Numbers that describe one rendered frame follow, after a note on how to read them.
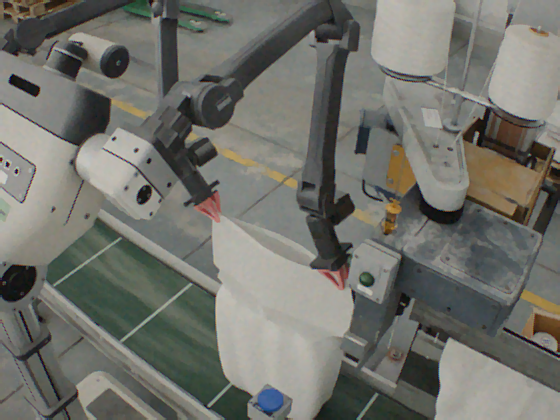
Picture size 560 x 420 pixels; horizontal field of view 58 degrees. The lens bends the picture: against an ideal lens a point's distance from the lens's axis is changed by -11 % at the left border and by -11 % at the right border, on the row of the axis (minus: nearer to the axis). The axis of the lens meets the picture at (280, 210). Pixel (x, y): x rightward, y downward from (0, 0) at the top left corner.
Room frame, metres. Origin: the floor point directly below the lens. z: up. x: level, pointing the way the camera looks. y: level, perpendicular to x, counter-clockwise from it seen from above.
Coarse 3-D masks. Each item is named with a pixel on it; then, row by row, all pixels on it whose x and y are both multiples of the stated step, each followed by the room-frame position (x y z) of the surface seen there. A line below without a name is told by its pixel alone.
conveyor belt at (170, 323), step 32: (96, 224) 1.81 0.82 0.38; (64, 256) 1.59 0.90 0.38; (96, 256) 1.61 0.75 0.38; (128, 256) 1.63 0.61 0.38; (64, 288) 1.41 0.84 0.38; (96, 288) 1.43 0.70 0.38; (128, 288) 1.45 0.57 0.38; (160, 288) 1.47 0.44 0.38; (192, 288) 1.48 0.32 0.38; (96, 320) 1.27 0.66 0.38; (128, 320) 1.29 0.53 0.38; (160, 320) 1.30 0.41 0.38; (192, 320) 1.32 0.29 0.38; (160, 352) 1.16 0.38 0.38; (192, 352) 1.17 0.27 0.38; (192, 384) 1.03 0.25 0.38; (224, 384) 1.05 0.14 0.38; (352, 384) 1.08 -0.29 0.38; (224, 416) 0.92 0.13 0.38; (320, 416) 0.95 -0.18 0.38; (352, 416) 0.95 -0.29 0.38; (384, 416) 0.95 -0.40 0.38; (416, 416) 0.95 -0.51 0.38
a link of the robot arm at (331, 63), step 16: (352, 32) 1.12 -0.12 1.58; (320, 48) 1.13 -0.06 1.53; (336, 48) 1.11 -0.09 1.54; (352, 48) 1.11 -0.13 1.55; (320, 64) 1.11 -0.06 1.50; (336, 64) 1.10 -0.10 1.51; (320, 80) 1.10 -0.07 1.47; (336, 80) 1.10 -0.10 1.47; (320, 96) 1.08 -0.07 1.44; (336, 96) 1.09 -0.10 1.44; (320, 112) 1.06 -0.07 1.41; (336, 112) 1.08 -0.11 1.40; (320, 128) 1.05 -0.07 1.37; (336, 128) 1.07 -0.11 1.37; (320, 144) 1.03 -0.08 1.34; (304, 160) 1.04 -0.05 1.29; (320, 160) 1.02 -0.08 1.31; (304, 176) 1.02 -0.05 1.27; (320, 176) 1.00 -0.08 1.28; (304, 192) 1.01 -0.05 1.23; (320, 192) 0.99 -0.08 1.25; (320, 208) 0.98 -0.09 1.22
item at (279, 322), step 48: (240, 240) 1.12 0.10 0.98; (288, 240) 1.09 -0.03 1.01; (240, 288) 1.10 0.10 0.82; (288, 288) 1.01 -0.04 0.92; (336, 288) 0.96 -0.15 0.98; (240, 336) 1.02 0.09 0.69; (288, 336) 0.95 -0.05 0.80; (336, 336) 0.94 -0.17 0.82; (240, 384) 1.03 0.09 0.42; (288, 384) 0.92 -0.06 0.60
